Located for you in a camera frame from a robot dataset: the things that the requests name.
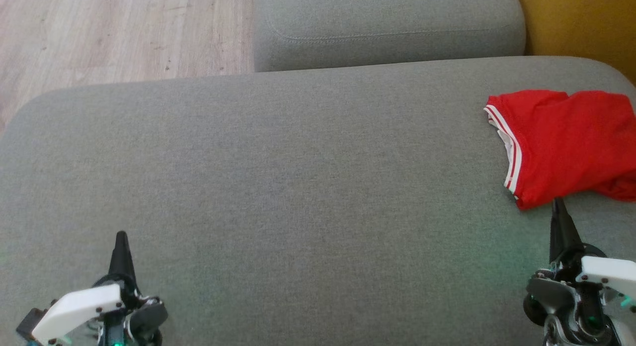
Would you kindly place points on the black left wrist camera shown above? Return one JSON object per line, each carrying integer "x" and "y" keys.
{"x": 30, "y": 326}

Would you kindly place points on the long grey sofa seat cushion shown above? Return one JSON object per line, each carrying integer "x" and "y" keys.
{"x": 387, "y": 28}

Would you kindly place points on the large grey fabric sofa ottoman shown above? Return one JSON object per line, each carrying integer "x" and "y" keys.
{"x": 298, "y": 187}

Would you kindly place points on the red white basketball jersey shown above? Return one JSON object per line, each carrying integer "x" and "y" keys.
{"x": 566, "y": 142}

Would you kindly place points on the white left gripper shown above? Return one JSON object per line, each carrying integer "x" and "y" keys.
{"x": 79, "y": 311}

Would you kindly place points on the wide yellow sofa back cushion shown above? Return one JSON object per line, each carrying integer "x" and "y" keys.
{"x": 586, "y": 23}

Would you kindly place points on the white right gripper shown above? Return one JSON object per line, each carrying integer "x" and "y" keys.
{"x": 596, "y": 296}

